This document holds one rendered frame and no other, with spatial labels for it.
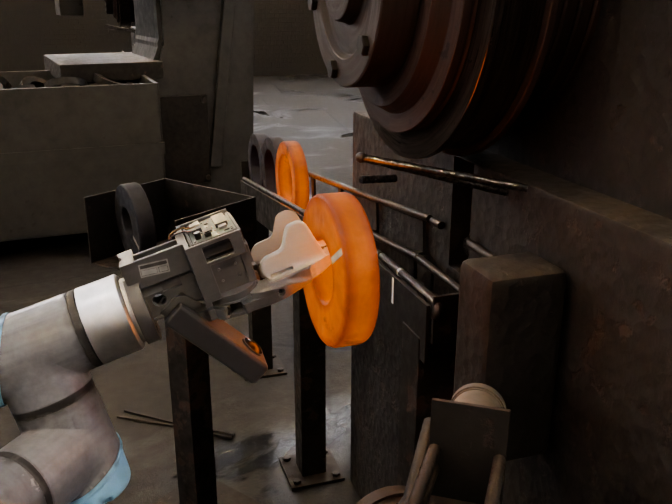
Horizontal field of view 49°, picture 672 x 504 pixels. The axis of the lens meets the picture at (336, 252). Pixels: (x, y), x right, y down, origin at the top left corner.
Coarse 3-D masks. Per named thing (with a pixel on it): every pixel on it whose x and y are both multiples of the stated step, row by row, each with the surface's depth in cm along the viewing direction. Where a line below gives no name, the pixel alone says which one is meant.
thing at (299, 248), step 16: (288, 224) 70; (304, 224) 70; (288, 240) 70; (304, 240) 70; (272, 256) 70; (288, 256) 70; (304, 256) 71; (320, 256) 71; (272, 272) 70; (288, 272) 70; (320, 272) 71
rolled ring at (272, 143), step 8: (264, 144) 192; (272, 144) 184; (264, 152) 193; (272, 152) 185; (264, 160) 195; (272, 160) 195; (264, 168) 196; (272, 168) 196; (264, 176) 196; (272, 176) 197; (264, 184) 197; (272, 184) 196
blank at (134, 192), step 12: (120, 192) 142; (132, 192) 138; (144, 192) 139; (120, 204) 144; (132, 204) 137; (144, 204) 138; (120, 216) 146; (132, 216) 138; (144, 216) 137; (120, 228) 148; (132, 228) 140; (144, 228) 137; (132, 240) 142; (144, 240) 138; (156, 240) 140
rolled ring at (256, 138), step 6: (252, 138) 207; (258, 138) 202; (264, 138) 202; (252, 144) 208; (258, 144) 200; (252, 150) 211; (258, 150) 201; (252, 156) 212; (258, 156) 202; (252, 162) 213; (258, 162) 214; (252, 168) 213; (258, 168) 214; (252, 174) 213; (258, 174) 214; (252, 180) 213; (258, 180) 213
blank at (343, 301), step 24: (312, 216) 75; (336, 216) 69; (360, 216) 69; (336, 240) 69; (360, 240) 68; (336, 264) 70; (360, 264) 67; (312, 288) 78; (336, 288) 70; (360, 288) 68; (312, 312) 79; (336, 312) 71; (360, 312) 68; (336, 336) 72; (360, 336) 71
